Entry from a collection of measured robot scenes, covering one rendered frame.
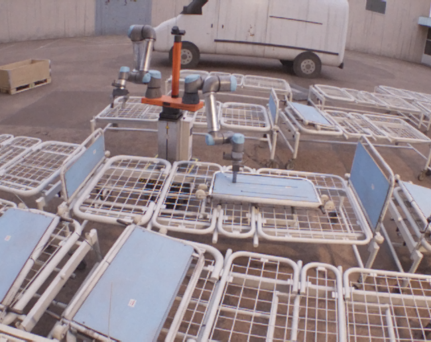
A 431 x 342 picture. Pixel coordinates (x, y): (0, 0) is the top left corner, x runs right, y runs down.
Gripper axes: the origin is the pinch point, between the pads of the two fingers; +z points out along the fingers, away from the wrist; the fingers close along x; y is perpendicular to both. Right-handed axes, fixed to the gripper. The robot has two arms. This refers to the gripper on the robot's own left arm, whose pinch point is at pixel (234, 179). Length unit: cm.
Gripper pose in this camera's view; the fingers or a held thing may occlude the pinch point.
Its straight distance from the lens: 235.9
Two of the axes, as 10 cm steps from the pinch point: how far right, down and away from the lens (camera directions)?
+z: -0.8, 9.2, 3.8
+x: 0.3, -3.8, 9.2
